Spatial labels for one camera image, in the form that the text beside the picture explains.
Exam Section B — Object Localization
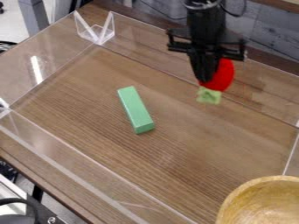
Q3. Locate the wooden bowl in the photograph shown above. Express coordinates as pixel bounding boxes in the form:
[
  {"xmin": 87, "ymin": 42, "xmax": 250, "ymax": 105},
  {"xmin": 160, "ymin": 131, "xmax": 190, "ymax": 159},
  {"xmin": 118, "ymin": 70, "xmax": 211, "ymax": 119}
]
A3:
[{"xmin": 215, "ymin": 175, "xmax": 299, "ymax": 224}]

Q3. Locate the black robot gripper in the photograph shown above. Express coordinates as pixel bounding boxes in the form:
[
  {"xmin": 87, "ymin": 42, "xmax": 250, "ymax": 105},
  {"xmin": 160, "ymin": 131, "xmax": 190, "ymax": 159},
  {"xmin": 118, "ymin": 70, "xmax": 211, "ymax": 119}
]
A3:
[{"xmin": 166, "ymin": 27, "xmax": 248, "ymax": 83}]

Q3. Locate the black metal bracket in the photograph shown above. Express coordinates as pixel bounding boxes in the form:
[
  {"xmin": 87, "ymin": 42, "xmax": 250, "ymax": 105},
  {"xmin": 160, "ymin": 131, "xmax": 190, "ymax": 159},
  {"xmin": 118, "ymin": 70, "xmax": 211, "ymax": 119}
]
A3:
[{"xmin": 24, "ymin": 195, "xmax": 67, "ymax": 224}]

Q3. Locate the red plush strawberry fruit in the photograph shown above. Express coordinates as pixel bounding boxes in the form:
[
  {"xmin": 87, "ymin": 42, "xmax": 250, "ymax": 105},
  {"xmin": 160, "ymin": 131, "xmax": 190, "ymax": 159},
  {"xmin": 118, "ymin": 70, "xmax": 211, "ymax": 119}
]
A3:
[{"xmin": 196, "ymin": 59, "xmax": 235, "ymax": 105}]

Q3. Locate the black cable loop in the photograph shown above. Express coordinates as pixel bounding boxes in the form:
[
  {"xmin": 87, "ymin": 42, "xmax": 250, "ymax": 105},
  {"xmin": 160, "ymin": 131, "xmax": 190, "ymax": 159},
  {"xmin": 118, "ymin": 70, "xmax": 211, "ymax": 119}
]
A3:
[{"xmin": 0, "ymin": 197, "xmax": 40, "ymax": 224}]

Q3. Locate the clear acrylic tray enclosure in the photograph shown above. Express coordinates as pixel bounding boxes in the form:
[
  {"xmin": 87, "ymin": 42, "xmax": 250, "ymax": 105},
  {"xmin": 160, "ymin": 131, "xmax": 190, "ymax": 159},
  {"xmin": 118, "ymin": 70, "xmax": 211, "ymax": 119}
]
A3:
[{"xmin": 0, "ymin": 10, "xmax": 299, "ymax": 224}]

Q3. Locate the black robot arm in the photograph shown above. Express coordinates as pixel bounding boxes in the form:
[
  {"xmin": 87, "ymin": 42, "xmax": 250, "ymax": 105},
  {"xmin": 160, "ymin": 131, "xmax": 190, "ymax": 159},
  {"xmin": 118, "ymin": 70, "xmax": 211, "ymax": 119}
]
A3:
[{"xmin": 166, "ymin": 0, "xmax": 247, "ymax": 83}]

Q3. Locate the grey table leg post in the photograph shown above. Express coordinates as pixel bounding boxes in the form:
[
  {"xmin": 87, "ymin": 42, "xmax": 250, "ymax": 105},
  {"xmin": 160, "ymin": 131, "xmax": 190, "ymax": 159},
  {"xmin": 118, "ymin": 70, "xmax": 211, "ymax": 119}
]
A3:
[{"xmin": 17, "ymin": 0, "xmax": 51, "ymax": 36}]

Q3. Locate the green rectangular block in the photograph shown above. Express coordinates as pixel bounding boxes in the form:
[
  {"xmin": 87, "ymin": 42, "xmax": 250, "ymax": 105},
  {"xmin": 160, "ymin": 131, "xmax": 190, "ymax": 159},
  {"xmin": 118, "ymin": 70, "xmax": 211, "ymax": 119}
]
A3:
[{"xmin": 116, "ymin": 86, "xmax": 155, "ymax": 134}]

